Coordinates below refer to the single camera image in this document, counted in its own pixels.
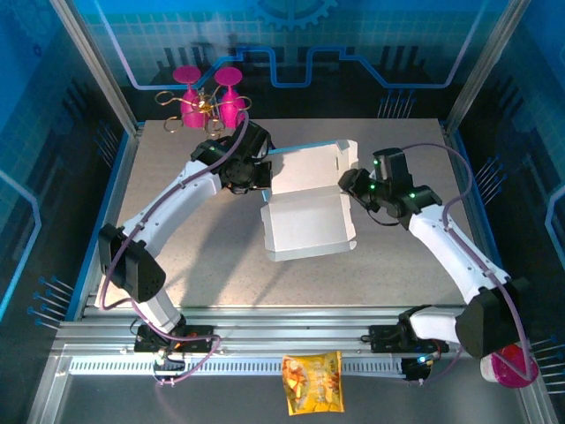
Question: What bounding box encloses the blue paper box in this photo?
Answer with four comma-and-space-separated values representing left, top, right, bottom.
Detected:
259, 139, 359, 263

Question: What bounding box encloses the pink wine glass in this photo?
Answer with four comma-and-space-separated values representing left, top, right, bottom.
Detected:
213, 66, 248, 130
171, 64, 209, 130

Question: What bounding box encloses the right controller board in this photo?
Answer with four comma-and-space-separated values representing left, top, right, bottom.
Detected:
402, 352, 442, 383

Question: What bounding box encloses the controller board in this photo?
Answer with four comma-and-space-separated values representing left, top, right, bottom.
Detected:
402, 352, 442, 383
152, 348, 186, 372

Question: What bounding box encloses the left controller board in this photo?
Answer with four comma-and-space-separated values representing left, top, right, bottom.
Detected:
152, 348, 186, 372

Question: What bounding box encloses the yellow snack bag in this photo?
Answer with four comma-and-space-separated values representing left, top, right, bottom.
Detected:
281, 351, 345, 417

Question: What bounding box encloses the pink plastic cup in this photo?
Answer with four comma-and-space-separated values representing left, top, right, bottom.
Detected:
479, 344, 539, 390

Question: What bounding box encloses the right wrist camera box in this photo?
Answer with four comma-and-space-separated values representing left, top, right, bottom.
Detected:
373, 148, 411, 181

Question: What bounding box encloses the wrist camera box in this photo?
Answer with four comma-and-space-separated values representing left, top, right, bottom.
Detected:
241, 121, 271, 159
373, 148, 411, 181

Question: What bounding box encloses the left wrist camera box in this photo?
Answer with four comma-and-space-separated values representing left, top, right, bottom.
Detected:
241, 121, 271, 159

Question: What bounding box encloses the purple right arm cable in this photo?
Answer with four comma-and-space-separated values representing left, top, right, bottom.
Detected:
399, 143, 533, 386

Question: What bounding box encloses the gold wire glass rack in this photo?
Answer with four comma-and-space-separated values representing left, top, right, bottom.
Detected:
154, 87, 252, 136

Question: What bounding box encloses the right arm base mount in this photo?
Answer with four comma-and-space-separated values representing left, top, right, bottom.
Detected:
369, 324, 450, 354

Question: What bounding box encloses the aluminium frame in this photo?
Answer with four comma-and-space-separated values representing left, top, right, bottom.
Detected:
26, 0, 560, 424

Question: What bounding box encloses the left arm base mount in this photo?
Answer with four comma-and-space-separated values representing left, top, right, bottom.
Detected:
132, 324, 217, 354

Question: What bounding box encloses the white slotted cable duct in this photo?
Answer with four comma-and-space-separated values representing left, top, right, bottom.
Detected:
68, 356, 407, 377

